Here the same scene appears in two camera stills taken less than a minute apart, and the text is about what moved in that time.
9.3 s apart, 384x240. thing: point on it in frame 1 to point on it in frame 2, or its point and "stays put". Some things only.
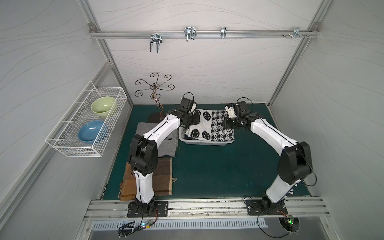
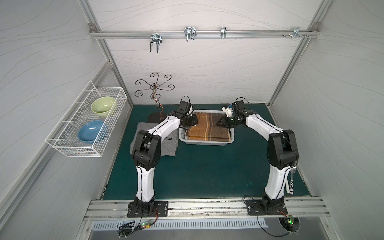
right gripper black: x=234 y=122 stays put
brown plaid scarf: x=162 y=180 to x=207 y=129
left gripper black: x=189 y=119 stays put
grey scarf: x=169 y=147 stays put
